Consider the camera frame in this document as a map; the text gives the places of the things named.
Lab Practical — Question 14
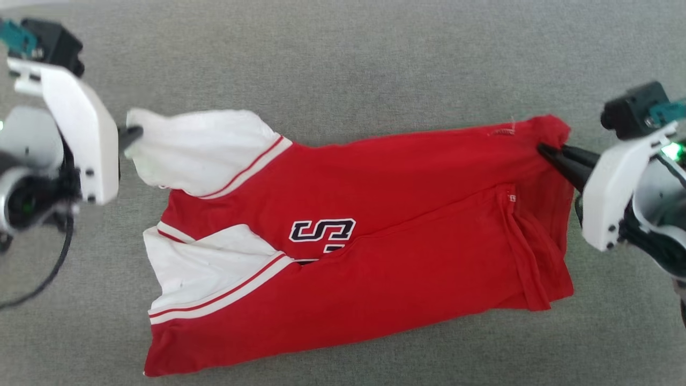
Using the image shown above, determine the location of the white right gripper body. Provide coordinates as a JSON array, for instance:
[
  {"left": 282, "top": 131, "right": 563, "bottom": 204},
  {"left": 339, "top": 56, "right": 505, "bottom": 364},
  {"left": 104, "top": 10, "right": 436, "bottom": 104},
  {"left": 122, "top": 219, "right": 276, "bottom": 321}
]
[{"left": 580, "top": 122, "right": 681, "bottom": 252}]

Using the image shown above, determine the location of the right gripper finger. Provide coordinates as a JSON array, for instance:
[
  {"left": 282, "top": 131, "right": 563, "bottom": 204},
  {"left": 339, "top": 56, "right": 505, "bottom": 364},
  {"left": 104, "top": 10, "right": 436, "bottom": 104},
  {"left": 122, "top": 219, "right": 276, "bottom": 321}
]
[
  {"left": 537, "top": 143, "right": 595, "bottom": 192},
  {"left": 560, "top": 145, "right": 601, "bottom": 168}
]

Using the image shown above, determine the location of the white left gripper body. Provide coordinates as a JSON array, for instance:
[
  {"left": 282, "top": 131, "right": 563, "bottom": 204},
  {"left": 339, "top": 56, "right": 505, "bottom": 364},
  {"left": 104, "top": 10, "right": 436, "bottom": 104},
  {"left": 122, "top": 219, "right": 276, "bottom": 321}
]
[{"left": 6, "top": 57, "right": 120, "bottom": 206}]

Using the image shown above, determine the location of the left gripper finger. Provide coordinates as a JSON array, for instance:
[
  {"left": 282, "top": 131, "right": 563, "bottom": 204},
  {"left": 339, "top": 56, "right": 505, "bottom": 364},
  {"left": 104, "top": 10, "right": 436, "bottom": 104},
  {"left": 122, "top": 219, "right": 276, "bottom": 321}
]
[{"left": 118, "top": 124, "right": 145, "bottom": 152}]

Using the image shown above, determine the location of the red and white jersey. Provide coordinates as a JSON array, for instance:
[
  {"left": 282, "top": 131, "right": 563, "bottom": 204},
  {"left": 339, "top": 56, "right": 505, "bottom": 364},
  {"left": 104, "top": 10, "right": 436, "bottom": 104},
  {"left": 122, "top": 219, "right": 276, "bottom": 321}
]
[{"left": 124, "top": 109, "right": 576, "bottom": 378}]

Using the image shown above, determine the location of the teal right cable plug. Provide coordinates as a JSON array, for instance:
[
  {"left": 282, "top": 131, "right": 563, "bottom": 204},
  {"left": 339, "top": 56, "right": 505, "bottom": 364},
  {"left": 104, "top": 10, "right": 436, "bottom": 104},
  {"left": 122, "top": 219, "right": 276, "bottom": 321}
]
[{"left": 647, "top": 99, "right": 686, "bottom": 128}]

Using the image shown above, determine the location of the teal cable plug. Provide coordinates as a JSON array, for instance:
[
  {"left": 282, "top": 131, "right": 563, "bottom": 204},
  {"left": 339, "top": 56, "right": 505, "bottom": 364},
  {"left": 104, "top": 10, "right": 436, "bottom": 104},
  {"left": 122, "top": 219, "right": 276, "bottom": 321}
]
[
  {"left": 0, "top": 20, "right": 39, "bottom": 59},
  {"left": 647, "top": 99, "right": 686, "bottom": 128}
]

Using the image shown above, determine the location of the teal left cable plug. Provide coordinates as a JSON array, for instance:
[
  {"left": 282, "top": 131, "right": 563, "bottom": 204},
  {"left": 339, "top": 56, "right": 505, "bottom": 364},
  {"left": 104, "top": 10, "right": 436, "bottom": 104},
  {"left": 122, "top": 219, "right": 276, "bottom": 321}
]
[{"left": 0, "top": 20, "right": 39, "bottom": 59}]

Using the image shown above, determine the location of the thin black left cable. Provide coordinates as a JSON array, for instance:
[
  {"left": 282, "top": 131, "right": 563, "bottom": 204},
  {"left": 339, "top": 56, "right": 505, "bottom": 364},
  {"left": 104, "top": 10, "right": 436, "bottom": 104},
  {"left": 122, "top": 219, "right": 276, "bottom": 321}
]
[{"left": 0, "top": 213, "right": 74, "bottom": 310}]

